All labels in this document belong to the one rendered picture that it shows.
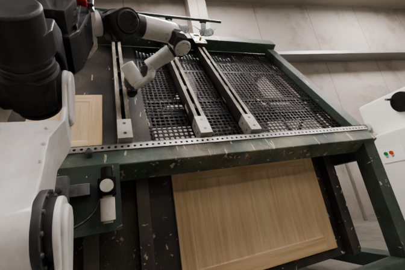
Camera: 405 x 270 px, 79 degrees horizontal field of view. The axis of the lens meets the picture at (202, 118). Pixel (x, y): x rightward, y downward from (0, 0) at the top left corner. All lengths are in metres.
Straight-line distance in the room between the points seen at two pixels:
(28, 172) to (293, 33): 5.05
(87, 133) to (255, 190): 0.91
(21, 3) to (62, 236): 0.45
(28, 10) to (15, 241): 0.41
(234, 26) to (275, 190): 3.72
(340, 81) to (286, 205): 3.97
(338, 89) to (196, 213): 4.23
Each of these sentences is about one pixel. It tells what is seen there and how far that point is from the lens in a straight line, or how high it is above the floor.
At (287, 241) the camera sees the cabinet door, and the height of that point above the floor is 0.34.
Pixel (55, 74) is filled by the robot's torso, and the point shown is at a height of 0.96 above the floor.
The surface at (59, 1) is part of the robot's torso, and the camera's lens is 0.81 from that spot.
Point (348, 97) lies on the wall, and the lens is 5.20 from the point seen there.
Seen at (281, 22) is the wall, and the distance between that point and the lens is 5.33.
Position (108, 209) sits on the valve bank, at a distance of 0.94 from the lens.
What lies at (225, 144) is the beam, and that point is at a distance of 1.16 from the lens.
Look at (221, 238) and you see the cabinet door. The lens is 1.35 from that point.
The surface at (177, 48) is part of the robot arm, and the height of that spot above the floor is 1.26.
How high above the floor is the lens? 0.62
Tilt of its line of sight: 18 degrees up
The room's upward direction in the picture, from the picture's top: 10 degrees counter-clockwise
